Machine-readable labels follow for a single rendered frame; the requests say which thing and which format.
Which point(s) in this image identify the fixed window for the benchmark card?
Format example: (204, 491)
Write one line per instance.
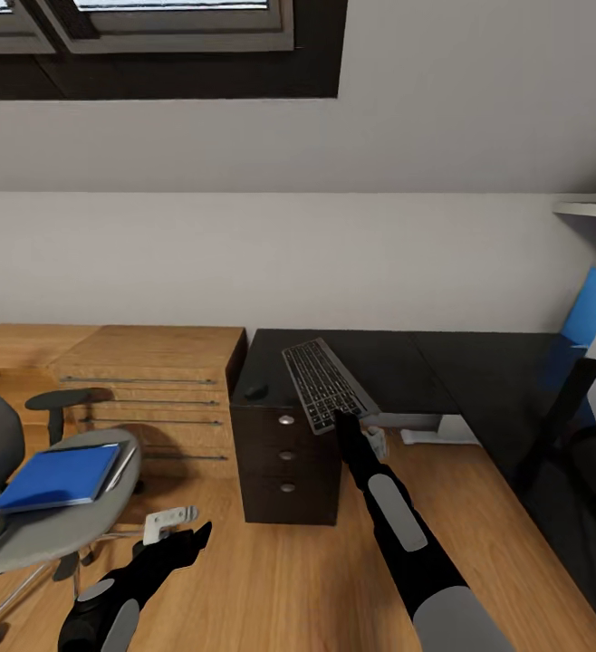
(124, 50)

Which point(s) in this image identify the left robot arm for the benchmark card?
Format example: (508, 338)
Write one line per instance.
(104, 617)

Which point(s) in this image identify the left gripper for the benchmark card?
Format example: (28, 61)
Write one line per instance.
(178, 550)

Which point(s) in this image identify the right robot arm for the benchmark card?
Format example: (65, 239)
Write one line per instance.
(445, 612)

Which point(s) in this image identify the keyboard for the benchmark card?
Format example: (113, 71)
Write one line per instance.
(324, 384)

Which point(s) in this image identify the folder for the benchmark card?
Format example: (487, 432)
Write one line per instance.
(59, 478)

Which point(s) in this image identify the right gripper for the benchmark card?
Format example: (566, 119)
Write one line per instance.
(350, 439)

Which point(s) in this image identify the swivel chair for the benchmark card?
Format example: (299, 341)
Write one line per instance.
(65, 533)

